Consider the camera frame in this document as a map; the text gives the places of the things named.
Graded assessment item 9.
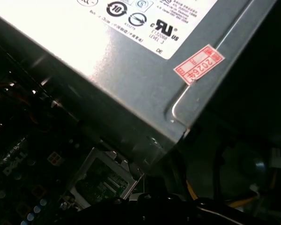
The yellow and black wire bundle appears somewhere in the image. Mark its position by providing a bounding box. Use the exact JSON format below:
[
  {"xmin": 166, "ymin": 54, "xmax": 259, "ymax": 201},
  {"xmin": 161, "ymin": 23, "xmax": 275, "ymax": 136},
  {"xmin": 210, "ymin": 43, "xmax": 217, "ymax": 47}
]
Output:
[{"xmin": 185, "ymin": 145, "xmax": 281, "ymax": 225}]

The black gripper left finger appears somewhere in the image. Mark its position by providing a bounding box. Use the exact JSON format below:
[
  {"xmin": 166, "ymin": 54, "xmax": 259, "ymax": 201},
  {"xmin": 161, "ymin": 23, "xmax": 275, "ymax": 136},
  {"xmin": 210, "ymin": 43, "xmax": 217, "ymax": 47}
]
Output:
[{"xmin": 78, "ymin": 193, "xmax": 159, "ymax": 225}]

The grey power supply unit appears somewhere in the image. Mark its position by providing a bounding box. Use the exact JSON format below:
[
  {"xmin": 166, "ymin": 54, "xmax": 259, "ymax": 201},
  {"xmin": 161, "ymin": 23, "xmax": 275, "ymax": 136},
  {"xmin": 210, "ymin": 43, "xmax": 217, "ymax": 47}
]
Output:
[{"xmin": 0, "ymin": 0, "xmax": 279, "ymax": 169}]

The metal socket cover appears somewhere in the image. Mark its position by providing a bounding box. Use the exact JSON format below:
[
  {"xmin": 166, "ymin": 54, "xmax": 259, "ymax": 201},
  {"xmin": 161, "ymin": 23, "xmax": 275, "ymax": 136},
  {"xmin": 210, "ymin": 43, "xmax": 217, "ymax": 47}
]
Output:
[{"xmin": 69, "ymin": 147, "xmax": 144, "ymax": 209}]

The black open PC case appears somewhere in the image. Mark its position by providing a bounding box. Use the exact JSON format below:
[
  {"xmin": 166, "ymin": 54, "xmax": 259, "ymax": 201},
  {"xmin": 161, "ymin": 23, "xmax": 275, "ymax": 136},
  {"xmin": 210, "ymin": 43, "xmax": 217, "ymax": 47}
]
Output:
[{"xmin": 173, "ymin": 0, "xmax": 281, "ymax": 225}]

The white four-pin power socket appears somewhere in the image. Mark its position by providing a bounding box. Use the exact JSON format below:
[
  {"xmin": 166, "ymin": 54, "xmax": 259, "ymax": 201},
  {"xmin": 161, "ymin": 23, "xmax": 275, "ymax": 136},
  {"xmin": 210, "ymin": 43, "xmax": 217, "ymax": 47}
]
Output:
[{"xmin": 46, "ymin": 151, "xmax": 65, "ymax": 165}]

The green motherboard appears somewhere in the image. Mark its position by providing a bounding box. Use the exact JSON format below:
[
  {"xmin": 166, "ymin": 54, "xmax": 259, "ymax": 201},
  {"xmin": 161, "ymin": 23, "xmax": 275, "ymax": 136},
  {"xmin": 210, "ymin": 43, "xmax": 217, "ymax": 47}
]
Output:
[{"xmin": 0, "ymin": 112, "xmax": 146, "ymax": 225}]

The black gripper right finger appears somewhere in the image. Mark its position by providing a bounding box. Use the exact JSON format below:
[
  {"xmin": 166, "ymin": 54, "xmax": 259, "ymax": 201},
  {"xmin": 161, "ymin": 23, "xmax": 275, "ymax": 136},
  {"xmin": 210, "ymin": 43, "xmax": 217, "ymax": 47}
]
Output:
[{"xmin": 159, "ymin": 193, "xmax": 281, "ymax": 225}]

